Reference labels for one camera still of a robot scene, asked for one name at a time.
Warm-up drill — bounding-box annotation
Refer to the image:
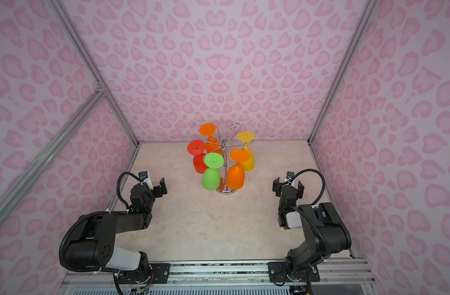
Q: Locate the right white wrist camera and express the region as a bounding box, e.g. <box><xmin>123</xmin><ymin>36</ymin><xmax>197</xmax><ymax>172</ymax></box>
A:
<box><xmin>286</xmin><ymin>171</ymin><xmax>295</xmax><ymax>186</ymax></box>

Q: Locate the green wine glass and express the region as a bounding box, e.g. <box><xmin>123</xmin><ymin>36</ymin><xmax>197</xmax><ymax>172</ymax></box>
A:
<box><xmin>202</xmin><ymin>152</ymin><xmax>225</xmax><ymax>191</ymax></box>

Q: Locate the left black corrugated cable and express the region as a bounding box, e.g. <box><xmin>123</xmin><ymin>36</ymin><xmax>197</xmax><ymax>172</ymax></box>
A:
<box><xmin>116</xmin><ymin>171</ymin><xmax>143</xmax><ymax>211</ymax></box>

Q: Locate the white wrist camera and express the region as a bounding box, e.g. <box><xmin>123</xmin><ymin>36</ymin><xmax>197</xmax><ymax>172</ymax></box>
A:
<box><xmin>139</xmin><ymin>171</ymin><xmax>154</xmax><ymax>190</ymax></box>
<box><xmin>286</xmin><ymin>171</ymin><xmax>295</xmax><ymax>186</ymax></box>

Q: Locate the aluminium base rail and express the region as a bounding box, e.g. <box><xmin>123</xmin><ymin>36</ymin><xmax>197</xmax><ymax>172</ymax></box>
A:
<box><xmin>58</xmin><ymin>258</ymin><xmax>380</xmax><ymax>295</ymax></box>

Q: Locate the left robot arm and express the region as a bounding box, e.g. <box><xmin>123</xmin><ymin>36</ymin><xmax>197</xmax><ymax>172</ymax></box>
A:
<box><xmin>59</xmin><ymin>178</ymin><xmax>167</xmax><ymax>284</ymax></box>

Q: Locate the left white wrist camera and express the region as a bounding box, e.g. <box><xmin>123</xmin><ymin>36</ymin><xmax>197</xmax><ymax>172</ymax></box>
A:
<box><xmin>139</xmin><ymin>171</ymin><xmax>154</xmax><ymax>190</ymax></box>

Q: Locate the right black corrugated cable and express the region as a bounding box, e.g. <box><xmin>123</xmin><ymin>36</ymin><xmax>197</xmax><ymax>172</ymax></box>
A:
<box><xmin>293</xmin><ymin>168</ymin><xmax>326</xmax><ymax>207</ymax></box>

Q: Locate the red wine glass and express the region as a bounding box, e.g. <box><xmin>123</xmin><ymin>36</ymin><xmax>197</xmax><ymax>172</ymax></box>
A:
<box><xmin>187</xmin><ymin>140</ymin><xmax>208</xmax><ymax>174</ymax></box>

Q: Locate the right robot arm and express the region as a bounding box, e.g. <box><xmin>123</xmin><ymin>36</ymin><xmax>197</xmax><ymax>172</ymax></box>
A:
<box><xmin>268</xmin><ymin>179</ymin><xmax>352</xmax><ymax>286</ymax></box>

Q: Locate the orange wine glass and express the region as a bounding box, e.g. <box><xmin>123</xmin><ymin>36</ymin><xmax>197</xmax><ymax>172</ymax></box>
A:
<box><xmin>199</xmin><ymin>123</ymin><xmax>223</xmax><ymax>155</ymax></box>
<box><xmin>226</xmin><ymin>149</ymin><xmax>249</xmax><ymax>190</ymax></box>

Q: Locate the chrome wine glass rack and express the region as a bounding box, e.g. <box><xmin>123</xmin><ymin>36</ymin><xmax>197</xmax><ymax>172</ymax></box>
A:
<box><xmin>201</xmin><ymin>122</ymin><xmax>254</xmax><ymax>195</ymax></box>

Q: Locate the yellow wine glass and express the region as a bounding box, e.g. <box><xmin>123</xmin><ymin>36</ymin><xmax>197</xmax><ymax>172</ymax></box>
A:
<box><xmin>237</xmin><ymin>131</ymin><xmax>256</xmax><ymax>172</ymax></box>

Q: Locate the black corrugated cable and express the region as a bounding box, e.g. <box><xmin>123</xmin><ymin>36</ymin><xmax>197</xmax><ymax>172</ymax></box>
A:
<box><xmin>116</xmin><ymin>171</ymin><xmax>143</xmax><ymax>211</ymax></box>
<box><xmin>293</xmin><ymin>168</ymin><xmax>326</xmax><ymax>207</ymax></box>

